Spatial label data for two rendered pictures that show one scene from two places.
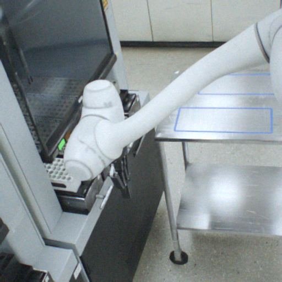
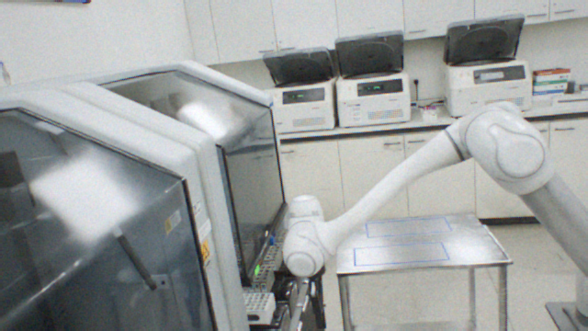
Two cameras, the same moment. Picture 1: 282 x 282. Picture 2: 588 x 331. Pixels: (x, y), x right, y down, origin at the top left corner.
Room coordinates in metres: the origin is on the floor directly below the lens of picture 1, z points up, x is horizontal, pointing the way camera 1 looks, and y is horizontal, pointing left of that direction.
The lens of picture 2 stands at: (-0.23, 0.36, 1.67)
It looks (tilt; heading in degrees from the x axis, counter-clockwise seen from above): 17 degrees down; 348
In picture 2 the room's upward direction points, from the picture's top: 8 degrees counter-clockwise
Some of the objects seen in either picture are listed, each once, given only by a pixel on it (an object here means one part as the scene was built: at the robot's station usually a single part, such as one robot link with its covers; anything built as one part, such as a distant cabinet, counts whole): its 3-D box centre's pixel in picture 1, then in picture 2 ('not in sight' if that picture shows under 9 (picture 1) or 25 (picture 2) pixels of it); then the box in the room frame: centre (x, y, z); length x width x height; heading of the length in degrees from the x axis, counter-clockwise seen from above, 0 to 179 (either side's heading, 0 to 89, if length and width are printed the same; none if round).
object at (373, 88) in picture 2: not in sight; (371, 76); (3.29, -1.15, 1.24); 0.62 x 0.56 x 0.69; 156
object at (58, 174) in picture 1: (42, 173); (228, 310); (1.12, 0.35, 0.83); 0.30 x 0.10 x 0.06; 65
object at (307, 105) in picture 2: not in sight; (302, 87); (3.53, -0.62, 1.22); 0.62 x 0.56 x 0.64; 154
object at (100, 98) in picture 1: (102, 109); (306, 222); (0.98, 0.09, 1.14); 0.13 x 0.11 x 0.16; 160
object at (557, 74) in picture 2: not in sight; (551, 73); (2.85, -2.47, 1.10); 0.24 x 0.13 x 0.10; 64
